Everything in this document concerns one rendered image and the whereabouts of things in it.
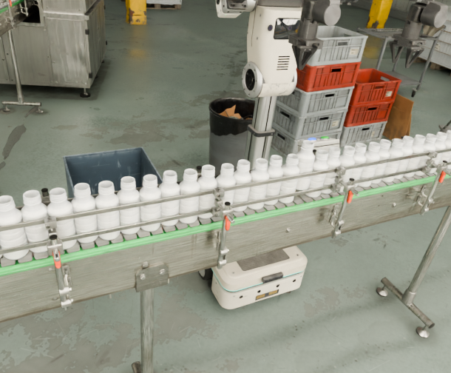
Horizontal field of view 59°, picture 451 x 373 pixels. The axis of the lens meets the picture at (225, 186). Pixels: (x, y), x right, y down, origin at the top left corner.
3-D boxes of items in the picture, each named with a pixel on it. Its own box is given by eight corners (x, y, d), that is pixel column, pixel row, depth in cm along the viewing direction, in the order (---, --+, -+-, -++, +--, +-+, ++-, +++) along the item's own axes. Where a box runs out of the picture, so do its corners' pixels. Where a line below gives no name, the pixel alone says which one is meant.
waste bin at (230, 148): (216, 199, 309) (225, 122, 275) (194, 170, 342) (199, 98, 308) (267, 190, 328) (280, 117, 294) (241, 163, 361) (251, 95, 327)
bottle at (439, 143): (436, 175, 162) (452, 138, 154) (421, 172, 163) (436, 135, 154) (432, 168, 168) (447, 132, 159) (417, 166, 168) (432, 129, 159)
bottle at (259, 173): (266, 209, 130) (275, 164, 121) (250, 212, 128) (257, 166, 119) (258, 198, 135) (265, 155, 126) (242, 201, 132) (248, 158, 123)
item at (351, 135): (340, 147, 411) (345, 127, 399) (314, 131, 440) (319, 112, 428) (381, 140, 438) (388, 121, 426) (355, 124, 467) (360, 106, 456)
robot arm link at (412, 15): (419, 1, 140) (408, 0, 138) (435, 4, 135) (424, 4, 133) (412, 21, 144) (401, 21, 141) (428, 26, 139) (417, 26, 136)
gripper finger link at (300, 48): (296, 72, 126) (302, 41, 121) (283, 65, 131) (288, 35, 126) (313, 71, 129) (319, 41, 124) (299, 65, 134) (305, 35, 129)
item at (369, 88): (352, 106, 387) (358, 84, 376) (324, 92, 417) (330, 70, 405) (395, 101, 415) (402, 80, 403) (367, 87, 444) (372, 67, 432)
